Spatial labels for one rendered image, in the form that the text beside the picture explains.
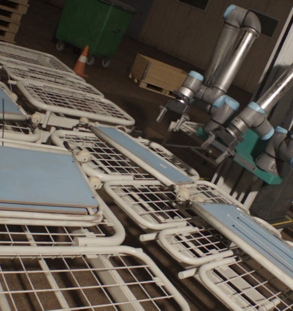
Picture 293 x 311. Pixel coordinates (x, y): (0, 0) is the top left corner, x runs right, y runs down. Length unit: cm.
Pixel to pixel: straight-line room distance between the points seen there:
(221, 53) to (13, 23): 397
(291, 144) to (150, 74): 596
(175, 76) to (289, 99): 576
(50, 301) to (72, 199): 56
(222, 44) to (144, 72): 544
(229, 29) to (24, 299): 194
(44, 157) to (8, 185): 29
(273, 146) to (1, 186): 160
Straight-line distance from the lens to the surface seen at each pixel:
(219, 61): 263
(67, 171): 164
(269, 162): 243
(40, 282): 192
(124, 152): 226
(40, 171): 157
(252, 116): 204
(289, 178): 279
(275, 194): 280
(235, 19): 259
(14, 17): 606
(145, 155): 234
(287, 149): 232
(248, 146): 269
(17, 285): 187
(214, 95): 237
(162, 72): 810
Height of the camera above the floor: 124
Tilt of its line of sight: 17 degrees down
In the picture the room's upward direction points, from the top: 24 degrees clockwise
